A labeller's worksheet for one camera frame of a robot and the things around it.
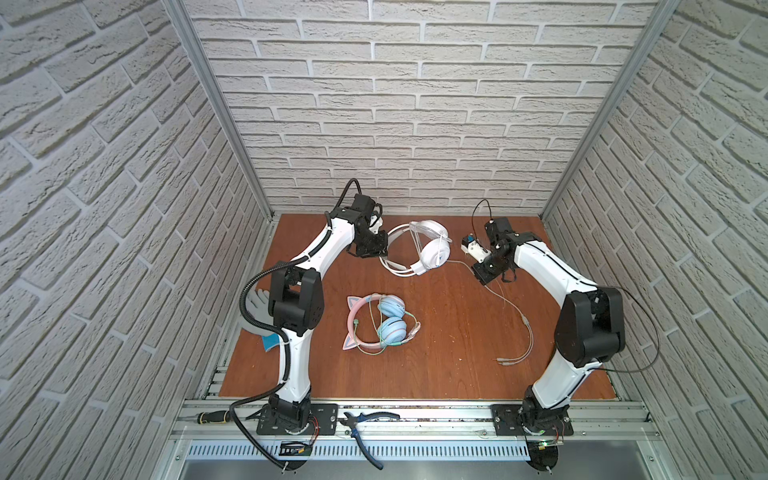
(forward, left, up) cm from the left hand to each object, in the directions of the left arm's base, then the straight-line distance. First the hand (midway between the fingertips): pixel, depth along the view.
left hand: (389, 247), depth 92 cm
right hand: (-8, -29, -3) cm, 30 cm away
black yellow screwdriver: (-43, +45, -13) cm, 64 cm away
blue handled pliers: (-46, +10, -13) cm, 49 cm away
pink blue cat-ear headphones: (-25, 0, -6) cm, 25 cm away
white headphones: (-7, -12, +9) cm, 17 cm away
